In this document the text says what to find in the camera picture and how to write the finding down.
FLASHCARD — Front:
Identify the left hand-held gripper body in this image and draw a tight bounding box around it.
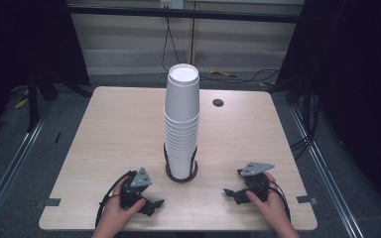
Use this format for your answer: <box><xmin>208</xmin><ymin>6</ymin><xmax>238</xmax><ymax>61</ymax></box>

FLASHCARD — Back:
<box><xmin>120</xmin><ymin>167</ymin><xmax>153</xmax><ymax>210</ymax></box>

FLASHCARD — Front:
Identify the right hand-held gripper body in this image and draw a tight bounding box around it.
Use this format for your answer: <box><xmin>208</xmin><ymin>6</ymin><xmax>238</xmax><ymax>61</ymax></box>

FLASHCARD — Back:
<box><xmin>237</xmin><ymin>161</ymin><xmax>276</xmax><ymax>203</ymax></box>

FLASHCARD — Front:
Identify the black wire cup holder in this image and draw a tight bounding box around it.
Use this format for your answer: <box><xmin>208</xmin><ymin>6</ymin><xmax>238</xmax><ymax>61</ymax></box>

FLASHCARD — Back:
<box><xmin>163</xmin><ymin>143</ymin><xmax>199</xmax><ymax>183</ymax></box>

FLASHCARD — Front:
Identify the stack of white foam cups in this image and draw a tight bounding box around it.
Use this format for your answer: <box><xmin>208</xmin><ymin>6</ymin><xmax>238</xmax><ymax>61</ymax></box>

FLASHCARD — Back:
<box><xmin>163</xmin><ymin>106</ymin><xmax>200</xmax><ymax>181</ymax></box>

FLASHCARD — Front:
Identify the person's right hand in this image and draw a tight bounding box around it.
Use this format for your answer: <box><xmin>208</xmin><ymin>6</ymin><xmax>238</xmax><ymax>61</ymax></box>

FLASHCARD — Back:
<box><xmin>246</xmin><ymin>172</ymin><xmax>292</xmax><ymax>229</ymax></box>

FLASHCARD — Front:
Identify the person's left hand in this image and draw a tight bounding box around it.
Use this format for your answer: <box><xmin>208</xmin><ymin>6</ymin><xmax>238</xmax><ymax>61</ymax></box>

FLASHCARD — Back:
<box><xmin>100</xmin><ymin>177</ymin><xmax>147</xmax><ymax>230</ymax></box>

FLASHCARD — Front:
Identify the grey tape piece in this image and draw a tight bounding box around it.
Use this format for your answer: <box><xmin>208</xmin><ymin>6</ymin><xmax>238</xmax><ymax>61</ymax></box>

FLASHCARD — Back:
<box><xmin>296</xmin><ymin>194</ymin><xmax>318</xmax><ymax>205</ymax></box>
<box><xmin>44</xmin><ymin>197</ymin><xmax>62</xmax><ymax>208</ymax></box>

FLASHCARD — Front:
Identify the yellow floor tape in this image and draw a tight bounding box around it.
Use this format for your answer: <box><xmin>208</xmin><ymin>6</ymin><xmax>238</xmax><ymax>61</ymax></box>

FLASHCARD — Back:
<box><xmin>14</xmin><ymin>90</ymin><xmax>30</xmax><ymax>110</ymax></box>

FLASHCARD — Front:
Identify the black curtain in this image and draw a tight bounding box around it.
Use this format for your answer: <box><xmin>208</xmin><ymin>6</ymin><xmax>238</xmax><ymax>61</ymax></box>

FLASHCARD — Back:
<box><xmin>0</xmin><ymin>0</ymin><xmax>91</xmax><ymax>147</ymax></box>
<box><xmin>275</xmin><ymin>0</ymin><xmax>381</xmax><ymax>217</ymax></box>

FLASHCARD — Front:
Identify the black horizontal bar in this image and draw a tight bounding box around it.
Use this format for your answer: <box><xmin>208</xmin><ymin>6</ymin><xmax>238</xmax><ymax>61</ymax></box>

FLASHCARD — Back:
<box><xmin>66</xmin><ymin>4</ymin><xmax>305</xmax><ymax>24</ymax></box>

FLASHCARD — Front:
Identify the right hand-held gripper black cable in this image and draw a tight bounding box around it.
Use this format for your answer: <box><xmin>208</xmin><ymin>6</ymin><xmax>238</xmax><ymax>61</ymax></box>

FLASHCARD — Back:
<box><xmin>267</xmin><ymin>179</ymin><xmax>293</xmax><ymax>222</ymax></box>

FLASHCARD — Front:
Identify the bundle of black cables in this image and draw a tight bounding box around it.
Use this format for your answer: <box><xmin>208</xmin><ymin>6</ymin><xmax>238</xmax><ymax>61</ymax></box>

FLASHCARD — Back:
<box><xmin>290</xmin><ymin>93</ymin><xmax>322</xmax><ymax>162</ymax></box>

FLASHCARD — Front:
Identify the aluminium floor rail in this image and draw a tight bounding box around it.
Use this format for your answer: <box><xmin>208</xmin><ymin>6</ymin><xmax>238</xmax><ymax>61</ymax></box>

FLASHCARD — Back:
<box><xmin>0</xmin><ymin>102</ymin><xmax>53</xmax><ymax>232</ymax></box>
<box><xmin>289</xmin><ymin>105</ymin><xmax>365</xmax><ymax>238</ymax></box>

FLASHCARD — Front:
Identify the black floor cable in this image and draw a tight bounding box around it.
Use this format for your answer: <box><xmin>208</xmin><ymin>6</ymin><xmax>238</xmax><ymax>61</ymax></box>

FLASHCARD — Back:
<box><xmin>199</xmin><ymin>67</ymin><xmax>281</xmax><ymax>84</ymax></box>

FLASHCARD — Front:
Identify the black stand post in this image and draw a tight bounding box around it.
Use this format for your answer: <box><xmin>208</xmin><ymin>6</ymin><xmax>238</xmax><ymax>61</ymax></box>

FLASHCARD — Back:
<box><xmin>26</xmin><ymin>70</ymin><xmax>42</xmax><ymax>133</ymax></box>

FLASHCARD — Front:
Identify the hanging black cable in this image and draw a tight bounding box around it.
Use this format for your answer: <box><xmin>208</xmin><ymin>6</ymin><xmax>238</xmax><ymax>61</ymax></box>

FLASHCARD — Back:
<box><xmin>161</xmin><ymin>16</ymin><xmax>182</xmax><ymax>72</ymax></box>

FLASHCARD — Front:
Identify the white wall socket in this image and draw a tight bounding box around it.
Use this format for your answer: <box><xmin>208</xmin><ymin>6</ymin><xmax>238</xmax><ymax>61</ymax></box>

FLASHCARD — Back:
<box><xmin>160</xmin><ymin>0</ymin><xmax>185</xmax><ymax>10</ymax></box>

